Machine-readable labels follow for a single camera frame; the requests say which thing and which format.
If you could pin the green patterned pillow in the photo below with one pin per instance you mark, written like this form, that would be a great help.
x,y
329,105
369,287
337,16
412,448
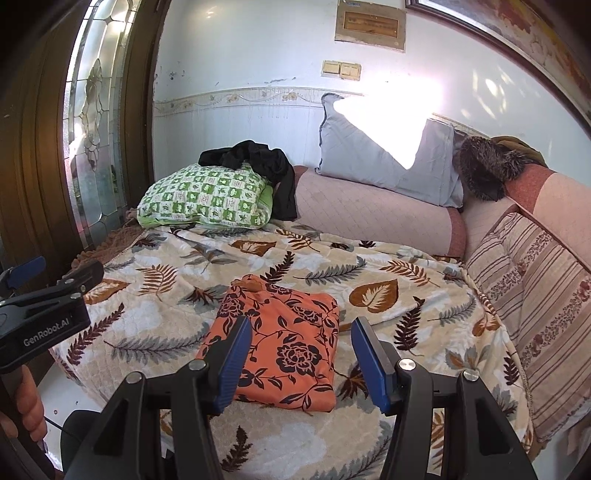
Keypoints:
x,y
203,194

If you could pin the striped floral cushion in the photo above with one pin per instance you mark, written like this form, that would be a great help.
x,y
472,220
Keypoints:
x,y
545,314

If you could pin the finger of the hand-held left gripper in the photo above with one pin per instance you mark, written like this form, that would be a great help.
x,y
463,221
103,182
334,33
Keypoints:
x,y
27,272
83,277

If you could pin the black garment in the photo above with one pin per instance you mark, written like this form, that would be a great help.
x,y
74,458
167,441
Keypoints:
x,y
258,157

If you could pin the person's left hand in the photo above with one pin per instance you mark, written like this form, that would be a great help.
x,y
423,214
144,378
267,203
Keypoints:
x,y
32,406

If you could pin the wooden door with stained glass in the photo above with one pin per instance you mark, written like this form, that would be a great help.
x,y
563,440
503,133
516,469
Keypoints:
x,y
92,115

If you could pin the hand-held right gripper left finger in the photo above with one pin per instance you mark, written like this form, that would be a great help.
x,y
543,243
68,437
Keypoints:
x,y
233,364

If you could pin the grey pillow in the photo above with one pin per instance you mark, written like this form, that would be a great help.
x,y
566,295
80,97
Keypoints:
x,y
360,161

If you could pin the brown fringed cloth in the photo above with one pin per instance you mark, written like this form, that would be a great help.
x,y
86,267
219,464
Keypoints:
x,y
120,237

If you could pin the leaf print fleece blanket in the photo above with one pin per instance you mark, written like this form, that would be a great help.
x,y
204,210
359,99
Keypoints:
x,y
161,323

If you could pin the orange floral garment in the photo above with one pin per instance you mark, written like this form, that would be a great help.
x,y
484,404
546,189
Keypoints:
x,y
295,332

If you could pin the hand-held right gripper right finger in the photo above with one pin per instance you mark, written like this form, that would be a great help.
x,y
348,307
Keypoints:
x,y
371,364

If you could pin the beige wall panel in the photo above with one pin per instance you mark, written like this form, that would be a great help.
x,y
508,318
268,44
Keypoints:
x,y
369,25

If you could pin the brown fur-trimmed coat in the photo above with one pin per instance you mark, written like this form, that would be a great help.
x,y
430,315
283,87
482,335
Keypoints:
x,y
485,166

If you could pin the beige wall switch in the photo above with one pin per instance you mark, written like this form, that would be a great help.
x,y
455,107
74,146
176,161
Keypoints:
x,y
331,68
351,71

